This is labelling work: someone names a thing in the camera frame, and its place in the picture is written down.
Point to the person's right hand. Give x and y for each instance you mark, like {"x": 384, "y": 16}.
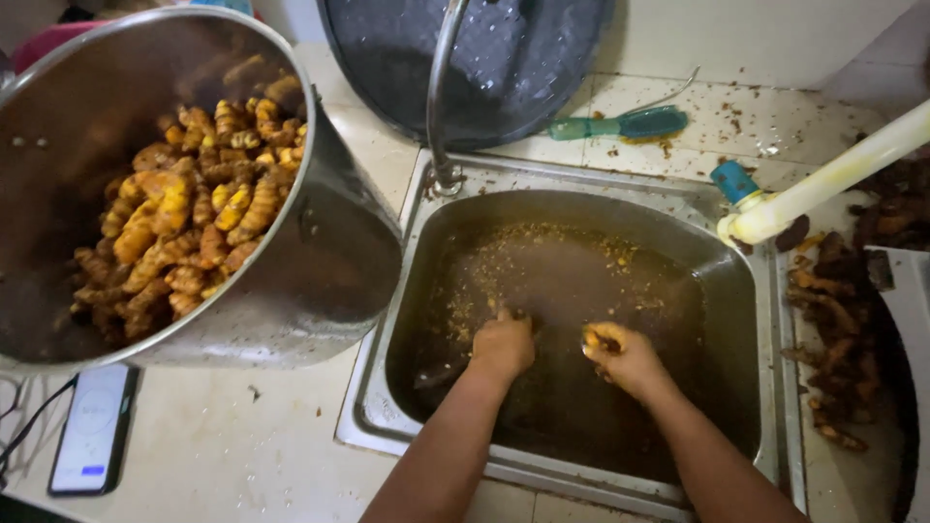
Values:
{"x": 626, "y": 356}

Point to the person's left hand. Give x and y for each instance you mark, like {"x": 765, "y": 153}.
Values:
{"x": 501, "y": 345}

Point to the person's left fingers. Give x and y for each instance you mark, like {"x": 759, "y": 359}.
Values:
{"x": 508, "y": 314}

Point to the person's right fingers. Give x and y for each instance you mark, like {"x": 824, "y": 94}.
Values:
{"x": 599, "y": 345}

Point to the turmeric root piece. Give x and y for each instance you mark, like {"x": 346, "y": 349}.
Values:
{"x": 594, "y": 341}

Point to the stainless steel sink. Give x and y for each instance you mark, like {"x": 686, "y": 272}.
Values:
{"x": 574, "y": 334}

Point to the blue pipe valve cap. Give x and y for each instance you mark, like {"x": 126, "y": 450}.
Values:
{"x": 734, "y": 181}

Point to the green scrubbing brush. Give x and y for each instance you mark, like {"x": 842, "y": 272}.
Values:
{"x": 625, "y": 125}

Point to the curved steel faucet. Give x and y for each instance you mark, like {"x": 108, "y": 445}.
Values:
{"x": 438, "y": 94}

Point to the heap of unwashed turmeric roots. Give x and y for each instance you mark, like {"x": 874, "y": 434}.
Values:
{"x": 843, "y": 319}

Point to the dark round pan lid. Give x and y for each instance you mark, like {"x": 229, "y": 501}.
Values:
{"x": 494, "y": 65}

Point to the white plastic pipe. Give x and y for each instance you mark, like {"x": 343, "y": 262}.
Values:
{"x": 835, "y": 181}

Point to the white basin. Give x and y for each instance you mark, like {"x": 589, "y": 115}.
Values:
{"x": 904, "y": 378}

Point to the heap of washed turmeric roots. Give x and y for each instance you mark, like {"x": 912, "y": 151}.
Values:
{"x": 192, "y": 210}

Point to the large steel pot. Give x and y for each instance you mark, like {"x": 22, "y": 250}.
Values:
{"x": 181, "y": 185}

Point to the smartphone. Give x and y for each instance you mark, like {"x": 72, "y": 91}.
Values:
{"x": 93, "y": 430}

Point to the pink plastic container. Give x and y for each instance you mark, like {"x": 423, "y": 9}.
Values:
{"x": 47, "y": 40}

